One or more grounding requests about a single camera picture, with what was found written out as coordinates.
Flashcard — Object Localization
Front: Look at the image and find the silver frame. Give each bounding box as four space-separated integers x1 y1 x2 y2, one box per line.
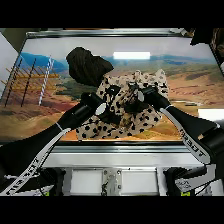
25 28 224 197

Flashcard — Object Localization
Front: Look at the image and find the cream black-spotted shirt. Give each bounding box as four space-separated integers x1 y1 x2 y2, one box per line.
75 68 170 140

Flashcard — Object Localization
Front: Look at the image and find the dark striped garment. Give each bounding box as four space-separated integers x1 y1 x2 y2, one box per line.
65 46 115 88

